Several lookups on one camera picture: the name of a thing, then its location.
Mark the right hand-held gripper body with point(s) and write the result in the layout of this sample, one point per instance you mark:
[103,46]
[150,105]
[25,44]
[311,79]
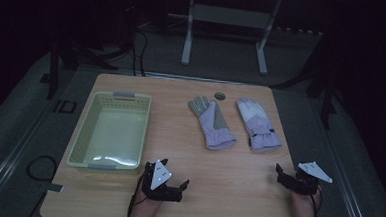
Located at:
[314,171]

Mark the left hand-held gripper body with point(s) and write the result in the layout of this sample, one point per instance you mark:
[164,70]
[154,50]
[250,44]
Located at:
[159,177]

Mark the purple and white glove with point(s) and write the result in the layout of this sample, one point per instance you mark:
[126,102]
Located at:
[258,128]

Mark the pale green plastic basket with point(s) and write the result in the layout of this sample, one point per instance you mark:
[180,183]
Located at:
[113,134]

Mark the purple glove with grey palm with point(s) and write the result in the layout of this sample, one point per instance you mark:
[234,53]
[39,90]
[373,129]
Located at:
[213,128]

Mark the person's right hand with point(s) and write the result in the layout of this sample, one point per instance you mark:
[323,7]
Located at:
[304,204]

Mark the person's left hand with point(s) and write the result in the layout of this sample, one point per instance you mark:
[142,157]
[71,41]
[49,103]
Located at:
[146,204]

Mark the black tripod stand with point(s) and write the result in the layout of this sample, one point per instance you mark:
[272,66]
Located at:
[328,102]
[53,74]

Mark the round grey table grommet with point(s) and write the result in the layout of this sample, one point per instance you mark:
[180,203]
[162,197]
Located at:
[219,96]

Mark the grey tape piece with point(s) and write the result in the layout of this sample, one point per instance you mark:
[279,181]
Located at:
[55,188]

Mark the white metal table frame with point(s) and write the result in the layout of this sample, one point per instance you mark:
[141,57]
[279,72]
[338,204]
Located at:
[226,16]

